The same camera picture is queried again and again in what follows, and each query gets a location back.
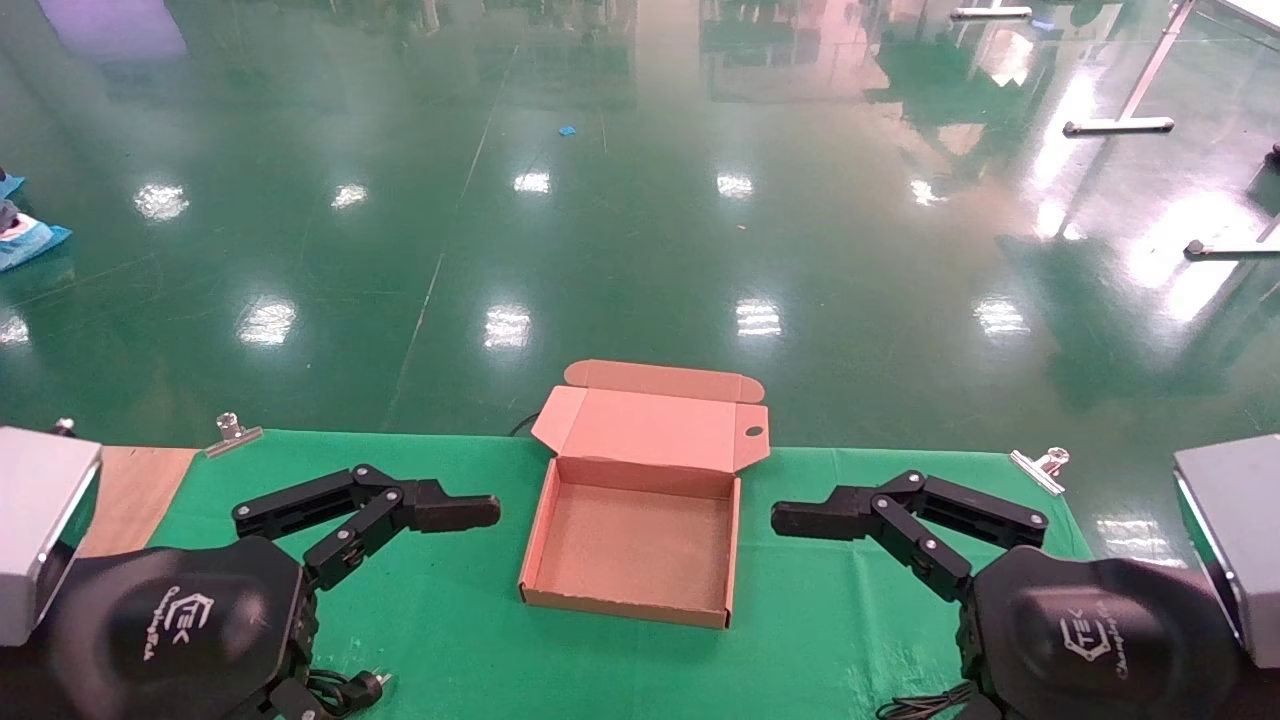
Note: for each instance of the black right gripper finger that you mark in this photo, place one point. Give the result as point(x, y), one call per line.
point(830, 515)

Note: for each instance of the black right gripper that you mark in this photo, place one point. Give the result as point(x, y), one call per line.
point(1100, 640)

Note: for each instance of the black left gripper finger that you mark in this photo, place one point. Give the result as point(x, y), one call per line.
point(440, 510)

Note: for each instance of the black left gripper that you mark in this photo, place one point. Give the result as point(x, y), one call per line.
point(170, 630)

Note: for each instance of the brown cardboard box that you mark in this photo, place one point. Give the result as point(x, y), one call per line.
point(640, 545)

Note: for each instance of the green table cloth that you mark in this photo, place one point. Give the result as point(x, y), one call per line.
point(480, 620)

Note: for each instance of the silver binder clip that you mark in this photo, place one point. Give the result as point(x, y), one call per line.
point(232, 436)
point(1040, 468)

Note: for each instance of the grey floor stand base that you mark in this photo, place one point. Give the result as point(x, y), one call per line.
point(1225, 248)

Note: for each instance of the blue shoe cover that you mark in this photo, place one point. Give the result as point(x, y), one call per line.
point(35, 243)
point(8, 184)

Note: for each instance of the white table leg stand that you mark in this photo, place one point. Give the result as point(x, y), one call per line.
point(1120, 125)

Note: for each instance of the white floor bar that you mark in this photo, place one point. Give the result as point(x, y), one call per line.
point(990, 12)

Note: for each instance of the white table top edge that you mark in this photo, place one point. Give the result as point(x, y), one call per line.
point(1255, 10)

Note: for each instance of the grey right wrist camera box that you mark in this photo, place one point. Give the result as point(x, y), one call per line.
point(1235, 540)

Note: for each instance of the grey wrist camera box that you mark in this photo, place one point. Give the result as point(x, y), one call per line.
point(40, 520)
point(1235, 540)

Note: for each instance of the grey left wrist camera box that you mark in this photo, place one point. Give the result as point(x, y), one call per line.
point(40, 520)

